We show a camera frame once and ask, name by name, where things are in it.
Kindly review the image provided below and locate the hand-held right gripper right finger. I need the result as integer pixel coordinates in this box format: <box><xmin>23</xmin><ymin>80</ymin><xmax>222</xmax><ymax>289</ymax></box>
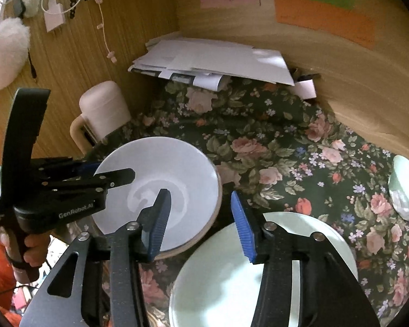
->
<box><xmin>230</xmin><ymin>191</ymin><xmax>382</xmax><ymax>327</ymax></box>

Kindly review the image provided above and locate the orange sticky note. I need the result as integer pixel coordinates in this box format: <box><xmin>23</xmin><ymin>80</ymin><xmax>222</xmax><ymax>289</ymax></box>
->
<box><xmin>273</xmin><ymin>0</ymin><xmax>377</xmax><ymax>50</ymax></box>

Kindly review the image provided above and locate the pink bowl gold rim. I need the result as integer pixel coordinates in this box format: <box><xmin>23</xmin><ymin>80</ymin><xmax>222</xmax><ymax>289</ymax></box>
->
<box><xmin>150</xmin><ymin>168</ymin><xmax>223</xmax><ymax>259</ymax></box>

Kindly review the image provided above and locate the white charger plug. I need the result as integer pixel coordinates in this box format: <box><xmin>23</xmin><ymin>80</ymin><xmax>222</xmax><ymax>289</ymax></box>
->
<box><xmin>41</xmin><ymin>2</ymin><xmax>66</xmax><ymax>33</ymax></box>

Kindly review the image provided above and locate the dark floral tablecloth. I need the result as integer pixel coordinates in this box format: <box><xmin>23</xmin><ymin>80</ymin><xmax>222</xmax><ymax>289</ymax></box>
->
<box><xmin>48</xmin><ymin>75</ymin><xmax>409</xmax><ymax>327</ymax></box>

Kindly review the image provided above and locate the light green plate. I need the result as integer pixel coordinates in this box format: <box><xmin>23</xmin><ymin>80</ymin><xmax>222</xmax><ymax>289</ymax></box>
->
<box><xmin>169</xmin><ymin>211</ymin><xmax>359</xmax><ymax>327</ymax></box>

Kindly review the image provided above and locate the thin black cable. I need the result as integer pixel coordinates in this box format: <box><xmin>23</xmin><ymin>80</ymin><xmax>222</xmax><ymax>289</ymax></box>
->
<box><xmin>27</xmin><ymin>49</ymin><xmax>38</xmax><ymax>82</ymax></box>

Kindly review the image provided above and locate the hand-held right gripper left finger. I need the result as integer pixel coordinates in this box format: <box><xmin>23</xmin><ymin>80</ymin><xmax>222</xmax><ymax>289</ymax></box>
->
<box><xmin>20</xmin><ymin>188</ymin><xmax>173</xmax><ymax>327</ymax></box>

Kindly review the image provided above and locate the stack of white papers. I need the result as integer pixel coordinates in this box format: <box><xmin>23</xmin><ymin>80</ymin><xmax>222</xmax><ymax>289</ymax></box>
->
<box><xmin>128</xmin><ymin>39</ymin><xmax>295</xmax><ymax>92</ymax></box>

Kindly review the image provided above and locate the small white paper card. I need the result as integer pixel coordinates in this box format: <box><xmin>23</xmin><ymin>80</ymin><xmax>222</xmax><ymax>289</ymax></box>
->
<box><xmin>295</xmin><ymin>78</ymin><xmax>317</xmax><ymax>99</ymax></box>

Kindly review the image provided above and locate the white charging cable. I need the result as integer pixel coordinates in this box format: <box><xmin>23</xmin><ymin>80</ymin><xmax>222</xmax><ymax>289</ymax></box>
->
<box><xmin>85</xmin><ymin>0</ymin><xmax>118</xmax><ymax>63</ymax></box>

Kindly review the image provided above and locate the cream chair back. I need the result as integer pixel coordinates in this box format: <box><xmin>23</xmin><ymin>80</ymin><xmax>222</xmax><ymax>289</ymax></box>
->
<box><xmin>70</xmin><ymin>81</ymin><xmax>132</xmax><ymax>155</ymax></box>

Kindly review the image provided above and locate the light green bowl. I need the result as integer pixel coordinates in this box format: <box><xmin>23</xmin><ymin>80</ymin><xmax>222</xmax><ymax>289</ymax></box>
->
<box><xmin>388</xmin><ymin>155</ymin><xmax>409</xmax><ymax>221</ymax></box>

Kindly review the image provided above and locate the white plate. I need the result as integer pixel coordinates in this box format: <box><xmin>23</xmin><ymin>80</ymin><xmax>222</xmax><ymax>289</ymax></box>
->
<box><xmin>91</xmin><ymin>137</ymin><xmax>220</xmax><ymax>251</ymax></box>

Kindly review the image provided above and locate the person's left hand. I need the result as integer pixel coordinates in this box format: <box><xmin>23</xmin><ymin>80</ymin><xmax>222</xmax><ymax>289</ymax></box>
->
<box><xmin>12</xmin><ymin>234</ymin><xmax>52</xmax><ymax>281</ymax></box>

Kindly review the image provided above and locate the white fluffy pouch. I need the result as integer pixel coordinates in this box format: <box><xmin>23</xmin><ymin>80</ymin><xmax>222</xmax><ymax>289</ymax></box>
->
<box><xmin>0</xmin><ymin>19</ymin><xmax>31</xmax><ymax>91</ymax></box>

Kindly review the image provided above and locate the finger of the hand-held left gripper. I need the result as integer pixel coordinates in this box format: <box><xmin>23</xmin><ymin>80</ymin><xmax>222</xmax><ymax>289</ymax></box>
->
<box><xmin>32</xmin><ymin>158</ymin><xmax>100</xmax><ymax>183</ymax></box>
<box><xmin>40</xmin><ymin>168</ymin><xmax>136</xmax><ymax>205</ymax></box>

